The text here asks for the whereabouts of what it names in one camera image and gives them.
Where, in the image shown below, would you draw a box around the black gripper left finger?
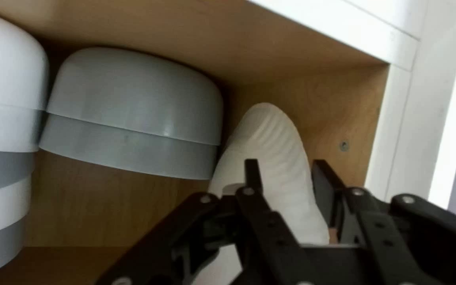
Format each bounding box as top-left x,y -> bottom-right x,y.
235,159 -> 301,285

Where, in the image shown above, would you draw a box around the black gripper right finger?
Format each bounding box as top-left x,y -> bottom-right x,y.
313,160 -> 430,285

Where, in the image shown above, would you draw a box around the white paper plate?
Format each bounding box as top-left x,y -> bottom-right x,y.
191,102 -> 332,285

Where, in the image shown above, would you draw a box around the white grey stacked bowls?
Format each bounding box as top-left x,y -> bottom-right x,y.
0,18 -> 50,268

